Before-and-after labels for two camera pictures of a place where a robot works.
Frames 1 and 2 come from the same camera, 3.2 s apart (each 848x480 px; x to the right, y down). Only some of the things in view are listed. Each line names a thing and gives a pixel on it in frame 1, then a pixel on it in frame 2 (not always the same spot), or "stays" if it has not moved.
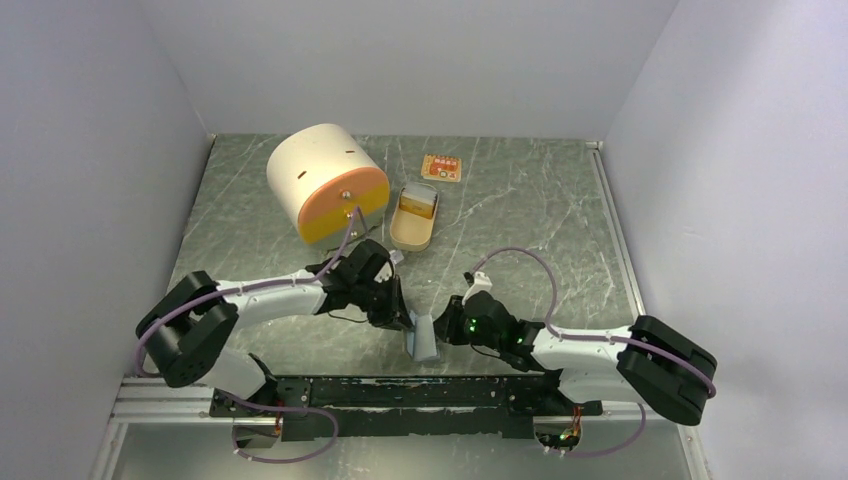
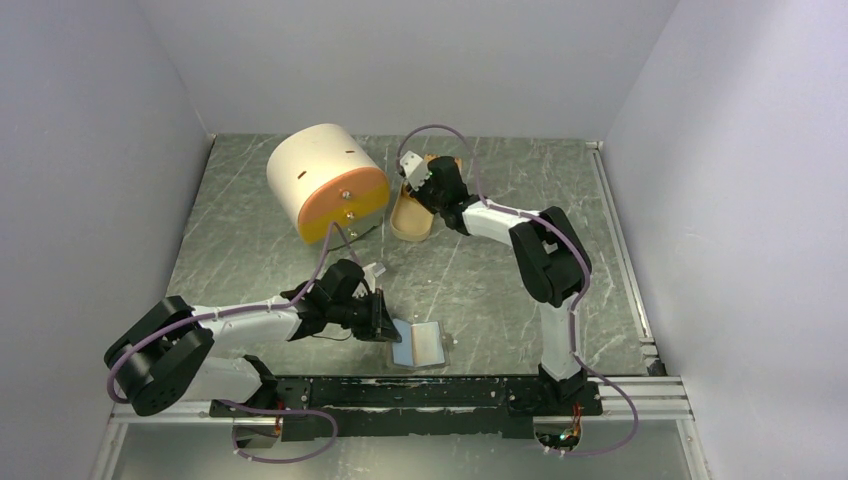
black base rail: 376,408 stays
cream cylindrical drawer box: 319,175 stays
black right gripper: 447,324 to 419,195
